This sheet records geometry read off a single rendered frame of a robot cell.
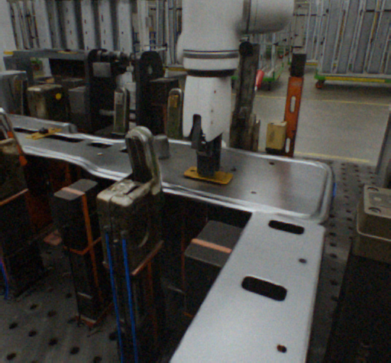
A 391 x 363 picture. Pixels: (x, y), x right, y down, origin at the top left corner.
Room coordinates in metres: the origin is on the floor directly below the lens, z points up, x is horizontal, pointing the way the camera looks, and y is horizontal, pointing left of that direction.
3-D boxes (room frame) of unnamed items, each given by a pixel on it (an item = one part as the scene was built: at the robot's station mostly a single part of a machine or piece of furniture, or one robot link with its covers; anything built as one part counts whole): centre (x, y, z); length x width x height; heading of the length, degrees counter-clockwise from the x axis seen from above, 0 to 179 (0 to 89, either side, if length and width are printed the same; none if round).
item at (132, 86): (0.90, 0.19, 0.94); 0.18 x 0.13 x 0.49; 65
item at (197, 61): (0.51, -0.03, 1.20); 0.09 x 0.08 x 0.03; 154
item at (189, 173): (0.51, -0.03, 1.01); 0.08 x 0.04 x 0.01; 64
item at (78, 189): (0.49, 0.20, 0.84); 0.11 x 0.08 x 0.29; 155
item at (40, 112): (0.97, 0.45, 0.89); 0.13 x 0.11 x 0.38; 155
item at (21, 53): (1.16, 0.44, 1.16); 0.37 x 0.14 x 0.02; 65
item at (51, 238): (0.77, 0.37, 0.84); 0.13 x 0.05 x 0.29; 155
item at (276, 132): (0.64, -0.17, 0.88); 0.04 x 0.04 x 0.36; 65
